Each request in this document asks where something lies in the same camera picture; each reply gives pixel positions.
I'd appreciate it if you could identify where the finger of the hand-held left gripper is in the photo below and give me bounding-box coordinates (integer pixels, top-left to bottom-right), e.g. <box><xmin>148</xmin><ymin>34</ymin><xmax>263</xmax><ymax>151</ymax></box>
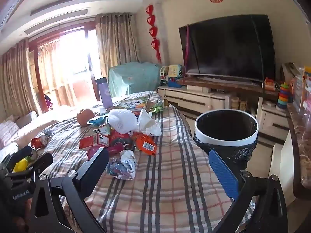
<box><xmin>10</xmin><ymin>147</ymin><xmax>33</xmax><ymax>162</ymax></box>
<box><xmin>23</xmin><ymin>153</ymin><xmax>54</xmax><ymax>176</ymax></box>

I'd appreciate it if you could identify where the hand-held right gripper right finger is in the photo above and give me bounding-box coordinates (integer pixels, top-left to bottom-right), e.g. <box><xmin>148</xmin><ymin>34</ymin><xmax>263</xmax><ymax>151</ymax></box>
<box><xmin>208</xmin><ymin>149</ymin><xmax>295</xmax><ymax>233</ymax></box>

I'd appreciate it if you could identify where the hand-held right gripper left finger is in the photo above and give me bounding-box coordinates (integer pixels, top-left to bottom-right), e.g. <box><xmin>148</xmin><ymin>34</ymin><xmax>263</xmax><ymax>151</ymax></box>
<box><xmin>24</xmin><ymin>148</ymin><xmax>110</xmax><ymax>233</ymax></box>

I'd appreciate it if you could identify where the yellow wrapper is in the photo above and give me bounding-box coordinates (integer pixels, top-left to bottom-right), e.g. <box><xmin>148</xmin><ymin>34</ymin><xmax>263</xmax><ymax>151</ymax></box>
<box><xmin>13</xmin><ymin>158</ymin><xmax>28</xmax><ymax>173</ymax></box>

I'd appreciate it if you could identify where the red snack packet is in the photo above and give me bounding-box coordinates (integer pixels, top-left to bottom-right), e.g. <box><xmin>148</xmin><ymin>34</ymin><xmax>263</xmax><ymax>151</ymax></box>
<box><xmin>79</xmin><ymin>133</ymin><xmax>110</xmax><ymax>150</ymax></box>

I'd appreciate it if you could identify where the pink snack wrapper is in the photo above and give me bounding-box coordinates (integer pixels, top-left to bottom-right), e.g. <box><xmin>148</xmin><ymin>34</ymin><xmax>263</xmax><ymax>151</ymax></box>
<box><xmin>87</xmin><ymin>141</ymin><xmax>125</xmax><ymax>160</ymax></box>

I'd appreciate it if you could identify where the black bin white rim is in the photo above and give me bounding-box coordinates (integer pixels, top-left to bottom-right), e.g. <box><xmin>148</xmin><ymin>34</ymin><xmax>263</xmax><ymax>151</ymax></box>
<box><xmin>194</xmin><ymin>110</ymin><xmax>258</xmax><ymax>171</ymax></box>

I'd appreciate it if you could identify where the small green box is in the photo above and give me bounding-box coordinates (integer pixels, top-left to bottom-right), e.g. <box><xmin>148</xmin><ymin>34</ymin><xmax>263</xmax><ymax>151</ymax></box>
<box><xmin>98</xmin><ymin>124</ymin><xmax>111</xmax><ymax>136</ymax></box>

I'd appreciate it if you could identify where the black bin liner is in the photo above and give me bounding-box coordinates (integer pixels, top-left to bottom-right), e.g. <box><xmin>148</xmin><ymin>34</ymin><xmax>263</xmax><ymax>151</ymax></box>
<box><xmin>194</xmin><ymin>112</ymin><xmax>258</xmax><ymax>171</ymax></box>

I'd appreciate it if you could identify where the white foam fruit net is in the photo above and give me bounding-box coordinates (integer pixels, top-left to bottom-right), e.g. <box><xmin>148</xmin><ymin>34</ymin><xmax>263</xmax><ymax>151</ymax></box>
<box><xmin>108</xmin><ymin>109</ymin><xmax>139</xmax><ymax>134</ymax></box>

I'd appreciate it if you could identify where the white paper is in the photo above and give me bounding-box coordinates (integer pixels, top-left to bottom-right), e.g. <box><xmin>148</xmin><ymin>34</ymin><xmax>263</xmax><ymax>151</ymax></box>
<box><xmin>137</xmin><ymin>108</ymin><xmax>162</xmax><ymax>137</ymax></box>

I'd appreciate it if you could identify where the crushed red can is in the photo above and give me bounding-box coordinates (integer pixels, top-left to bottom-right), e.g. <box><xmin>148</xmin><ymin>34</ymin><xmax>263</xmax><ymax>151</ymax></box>
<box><xmin>31</xmin><ymin>136</ymin><xmax>49</xmax><ymax>149</ymax></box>

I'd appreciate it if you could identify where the crumpled silver wrapper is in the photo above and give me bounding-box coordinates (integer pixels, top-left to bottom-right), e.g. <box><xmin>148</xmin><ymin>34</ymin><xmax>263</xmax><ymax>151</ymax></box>
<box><xmin>106</xmin><ymin>150</ymin><xmax>137</xmax><ymax>180</ymax></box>

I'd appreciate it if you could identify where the teal plastic wrapper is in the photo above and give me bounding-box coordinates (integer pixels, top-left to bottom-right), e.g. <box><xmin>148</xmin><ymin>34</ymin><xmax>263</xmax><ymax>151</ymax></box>
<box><xmin>89</xmin><ymin>117</ymin><xmax>108</xmax><ymax>125</ymax></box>

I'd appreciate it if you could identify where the round reddish fruit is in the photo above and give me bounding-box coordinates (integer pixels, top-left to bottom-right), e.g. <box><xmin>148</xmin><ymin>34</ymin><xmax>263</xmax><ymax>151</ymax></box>
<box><xmin>77</xmin><ymin>109</ymin><xmax>95</xmax><ymax>127</ymax></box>

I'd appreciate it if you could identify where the orange snack wrapper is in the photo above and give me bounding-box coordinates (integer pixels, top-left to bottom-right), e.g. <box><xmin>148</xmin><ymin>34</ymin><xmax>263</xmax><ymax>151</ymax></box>
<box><xmin>132</xmin><ymin>132</ymin><xmax>157</xmax><ymax>156</ymax></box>

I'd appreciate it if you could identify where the white side cabinet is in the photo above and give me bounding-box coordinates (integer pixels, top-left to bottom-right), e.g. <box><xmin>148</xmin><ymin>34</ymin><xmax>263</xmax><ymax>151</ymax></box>
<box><xmin>269</xmin><ymin>131</ymin><xmax>302</xmax><ymax>207</ymax></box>

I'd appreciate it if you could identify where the beige curtain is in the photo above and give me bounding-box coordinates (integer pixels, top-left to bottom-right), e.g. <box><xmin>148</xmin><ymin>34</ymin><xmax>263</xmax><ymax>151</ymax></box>
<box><xmin>0</xmin><ymin>39</ymin><xmax>42</xmax><ymax>118</ymax></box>
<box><xmin>95</xmin><ymin>13</ymin><xmax>142</xmax><ymax>102</ymax></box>

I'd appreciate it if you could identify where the purple bottle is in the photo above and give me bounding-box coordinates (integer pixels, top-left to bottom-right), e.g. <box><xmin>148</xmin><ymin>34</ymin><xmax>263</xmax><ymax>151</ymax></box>
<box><xmin>95</xmin><ymin>77</ymin><xmax>114</xmax><ymax>109</ymax></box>

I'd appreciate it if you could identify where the flat picture book box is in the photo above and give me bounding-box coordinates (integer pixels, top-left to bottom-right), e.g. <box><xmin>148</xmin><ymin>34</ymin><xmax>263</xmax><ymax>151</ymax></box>
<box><xmin>113</xmin><ymin>97</ymin><xmax>159</xmax><ymax>110</ymax></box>

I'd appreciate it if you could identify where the white television cabinet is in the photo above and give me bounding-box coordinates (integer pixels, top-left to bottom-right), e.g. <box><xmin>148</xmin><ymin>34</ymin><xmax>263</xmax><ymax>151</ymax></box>
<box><xmin>157</xmin><ymin>78</ymin><xmax>290</xmax><ymax>147</ymax></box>

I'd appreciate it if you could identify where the green snack packet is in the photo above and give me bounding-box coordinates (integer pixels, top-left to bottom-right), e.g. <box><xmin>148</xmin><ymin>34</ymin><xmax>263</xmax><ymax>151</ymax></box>
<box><xmin>146</xmin><ymin>101</ymin><xmax>169</xmax><ymax>114</ymax></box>

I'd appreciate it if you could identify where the sheer curtain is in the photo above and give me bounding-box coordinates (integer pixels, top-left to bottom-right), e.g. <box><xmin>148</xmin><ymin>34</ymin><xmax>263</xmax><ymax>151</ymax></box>
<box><xmin>36</xmin><ymin>36</ymin><xmax>74</xmax><ymax>102</ymax></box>

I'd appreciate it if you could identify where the teal covered furniture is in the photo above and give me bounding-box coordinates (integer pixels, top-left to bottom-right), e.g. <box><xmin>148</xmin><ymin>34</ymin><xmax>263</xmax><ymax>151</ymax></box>
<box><xmin>108</xmin><ymin>62</ymin><xmax>162</xmax><ymax>98</ymax></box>

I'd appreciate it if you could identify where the blue toy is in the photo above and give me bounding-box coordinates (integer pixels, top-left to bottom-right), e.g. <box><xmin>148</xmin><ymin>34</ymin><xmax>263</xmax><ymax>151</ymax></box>
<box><xmin>168</xmin><ymin>76</ymin><xmax>188</xmax><ymax>88</ymax></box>

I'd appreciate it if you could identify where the yellow toy phone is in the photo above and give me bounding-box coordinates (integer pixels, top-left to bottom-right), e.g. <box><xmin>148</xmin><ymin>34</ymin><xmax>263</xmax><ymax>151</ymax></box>
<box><xmin>168</xmin><ymin>64</ymin><xmax>185</xmax><ymax>78</ymax></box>

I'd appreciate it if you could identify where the black television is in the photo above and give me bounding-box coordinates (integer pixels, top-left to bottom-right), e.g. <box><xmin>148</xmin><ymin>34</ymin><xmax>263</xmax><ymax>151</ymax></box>
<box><xmin>178</xmin><ymin>15</ymin><xmax>276</xmax><ymax>82</ymax></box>

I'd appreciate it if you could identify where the rainbow ring stacker toy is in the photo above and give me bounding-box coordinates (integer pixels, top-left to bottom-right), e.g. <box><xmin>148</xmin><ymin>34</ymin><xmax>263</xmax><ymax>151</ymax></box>
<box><xmin>276</xmin><ymin>83</ymin><xmax>293</xmax><ymax>110</ymax></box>

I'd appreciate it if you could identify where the red hanging ornament string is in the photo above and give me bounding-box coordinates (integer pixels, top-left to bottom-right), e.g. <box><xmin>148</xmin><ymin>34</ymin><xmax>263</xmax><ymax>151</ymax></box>
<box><xmin>145</xmin><ymin>4</ymin><xmax>162</xmax><ymax>64</ymax></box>

